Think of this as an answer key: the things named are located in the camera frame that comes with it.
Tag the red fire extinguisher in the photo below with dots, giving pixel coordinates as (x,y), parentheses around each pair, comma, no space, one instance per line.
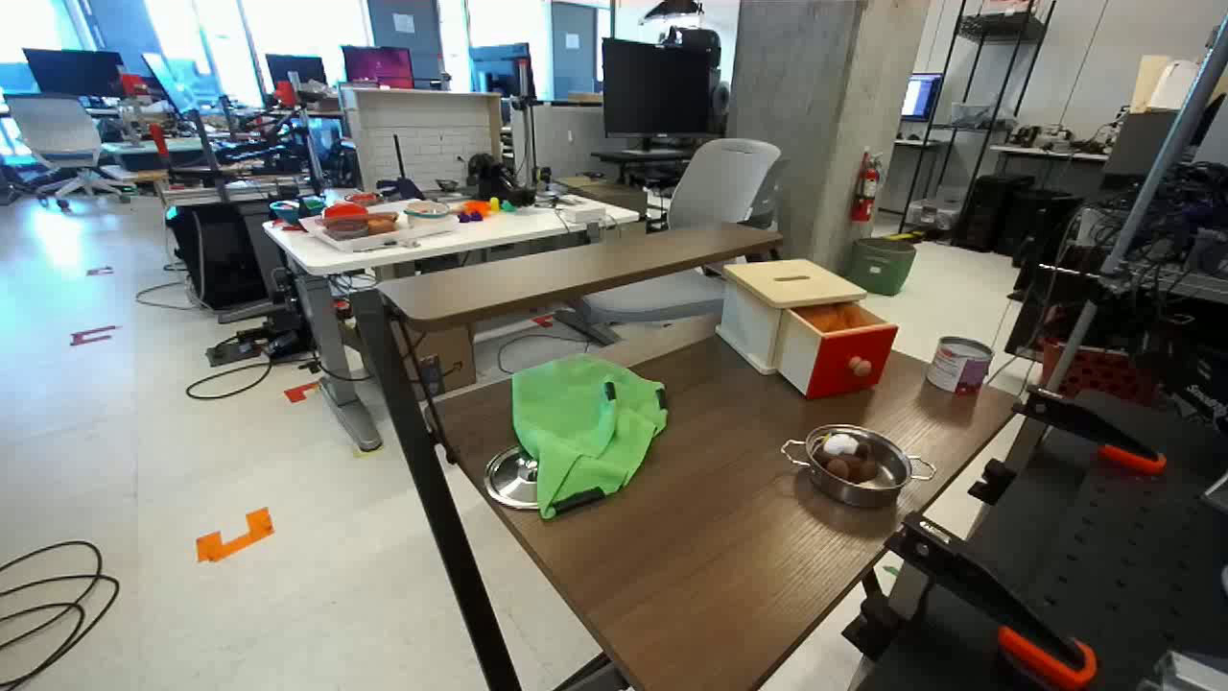
(865,195)

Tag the white standing desk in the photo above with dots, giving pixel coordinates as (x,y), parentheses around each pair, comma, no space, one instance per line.
(425,243)

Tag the white office chair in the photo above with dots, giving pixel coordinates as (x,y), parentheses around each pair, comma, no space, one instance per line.
(60,137)

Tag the small dark monitor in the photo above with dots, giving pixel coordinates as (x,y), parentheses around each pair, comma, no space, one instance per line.
(298,70)

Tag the lit laptop screen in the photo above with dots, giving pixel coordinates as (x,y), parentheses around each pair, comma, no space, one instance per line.
(921,99)

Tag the red drawer with knob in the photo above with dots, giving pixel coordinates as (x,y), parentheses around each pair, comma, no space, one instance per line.
(849,357)

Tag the white partition panel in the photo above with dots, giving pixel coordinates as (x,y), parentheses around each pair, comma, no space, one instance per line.
(429,137)

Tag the grey office chair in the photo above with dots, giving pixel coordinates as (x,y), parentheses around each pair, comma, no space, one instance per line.
(729,179)

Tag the large black monitor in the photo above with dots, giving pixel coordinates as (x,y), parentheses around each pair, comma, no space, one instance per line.
(654,87)

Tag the wide dark monitor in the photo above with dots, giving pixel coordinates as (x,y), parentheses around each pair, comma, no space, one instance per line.
(75,70)

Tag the green plastic bin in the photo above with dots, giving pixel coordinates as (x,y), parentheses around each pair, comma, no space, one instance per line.
(880,266)

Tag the grey metal stand pole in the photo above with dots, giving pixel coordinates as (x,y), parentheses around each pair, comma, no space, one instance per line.
(1137,205)

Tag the small metal pot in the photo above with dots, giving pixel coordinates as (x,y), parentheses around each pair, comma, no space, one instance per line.
(834,484)

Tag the brown wooden shelf board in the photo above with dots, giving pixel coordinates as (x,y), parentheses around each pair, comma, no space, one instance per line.
(578,271)

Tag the black metal shelving rack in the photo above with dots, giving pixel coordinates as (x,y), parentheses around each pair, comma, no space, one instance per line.
(1011,118)

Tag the black metal table leg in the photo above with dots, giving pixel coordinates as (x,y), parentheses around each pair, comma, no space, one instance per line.
(425,475)

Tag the silver pot lid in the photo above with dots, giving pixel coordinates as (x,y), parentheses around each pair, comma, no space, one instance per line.
(509,480)

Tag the black perforated mounting board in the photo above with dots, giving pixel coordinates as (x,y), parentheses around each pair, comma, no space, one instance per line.
(1133,560)

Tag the green cloth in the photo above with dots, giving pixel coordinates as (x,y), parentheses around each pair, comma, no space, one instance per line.
(578,425)

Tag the red perforated crate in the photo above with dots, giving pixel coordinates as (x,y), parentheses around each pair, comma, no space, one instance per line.
(1099,370)

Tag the tin can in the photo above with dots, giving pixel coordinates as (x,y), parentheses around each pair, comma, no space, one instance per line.
(957,366)

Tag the white ball in pot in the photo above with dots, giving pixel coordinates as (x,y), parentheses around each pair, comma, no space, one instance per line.
(843,448)

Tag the purple screen monitor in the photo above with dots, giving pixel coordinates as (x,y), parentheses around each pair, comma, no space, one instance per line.
(377,67)

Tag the white wooden box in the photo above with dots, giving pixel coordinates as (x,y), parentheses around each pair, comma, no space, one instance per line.
(751,320)

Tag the blue screen monitor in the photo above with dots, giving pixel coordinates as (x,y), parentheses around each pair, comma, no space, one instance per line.
(499,70)

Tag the orange red object stack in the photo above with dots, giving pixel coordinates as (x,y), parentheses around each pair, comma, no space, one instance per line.
(352,218)

